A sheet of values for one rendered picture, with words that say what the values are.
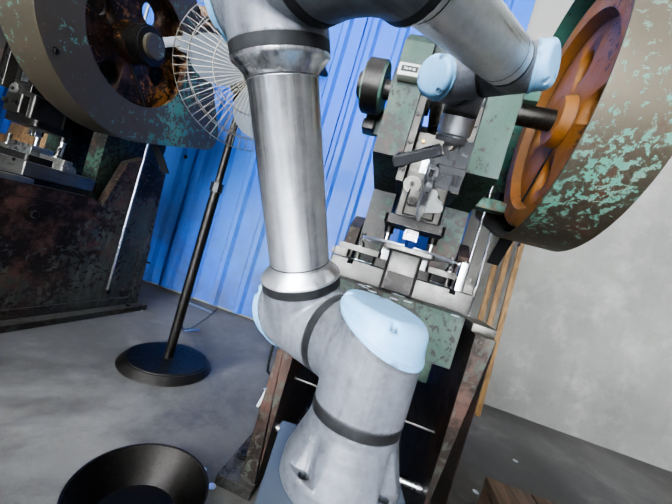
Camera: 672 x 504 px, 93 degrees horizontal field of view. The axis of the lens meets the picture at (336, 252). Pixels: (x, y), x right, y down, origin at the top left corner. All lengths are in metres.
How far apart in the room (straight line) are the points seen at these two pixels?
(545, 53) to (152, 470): 1.24
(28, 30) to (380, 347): 1.51
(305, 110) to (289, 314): 0.26
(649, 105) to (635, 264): 1.84
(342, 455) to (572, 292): 2.27
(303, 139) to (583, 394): 2.52
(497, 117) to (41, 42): 1.49
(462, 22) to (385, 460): 0.49
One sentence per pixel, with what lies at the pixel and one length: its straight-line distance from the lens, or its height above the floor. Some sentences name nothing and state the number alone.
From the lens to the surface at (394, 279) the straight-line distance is 0.96.
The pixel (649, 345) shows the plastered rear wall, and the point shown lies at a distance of 2.80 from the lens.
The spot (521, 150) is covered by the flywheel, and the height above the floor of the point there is 1.34.
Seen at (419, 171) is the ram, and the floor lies 1.04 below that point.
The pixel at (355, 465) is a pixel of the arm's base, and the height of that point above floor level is 0.51.
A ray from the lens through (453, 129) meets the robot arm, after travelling 0.78.
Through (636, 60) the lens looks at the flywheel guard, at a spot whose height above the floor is 1.27.
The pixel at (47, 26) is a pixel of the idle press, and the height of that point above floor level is 1.16.
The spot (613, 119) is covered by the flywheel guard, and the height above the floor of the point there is 1.16.
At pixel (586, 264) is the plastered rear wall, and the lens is 2.59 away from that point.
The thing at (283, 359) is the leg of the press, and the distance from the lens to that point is 0.94.
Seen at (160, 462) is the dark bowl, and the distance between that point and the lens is 1.13.
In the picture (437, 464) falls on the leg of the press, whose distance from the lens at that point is 0.99.
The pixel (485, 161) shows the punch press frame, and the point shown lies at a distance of 1.09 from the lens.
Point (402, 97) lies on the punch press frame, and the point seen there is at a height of 1.25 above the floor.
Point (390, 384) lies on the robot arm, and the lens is 0.38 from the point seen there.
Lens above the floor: 0.73
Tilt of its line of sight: 1 degrees down
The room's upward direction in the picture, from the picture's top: 16 degrees clockwise
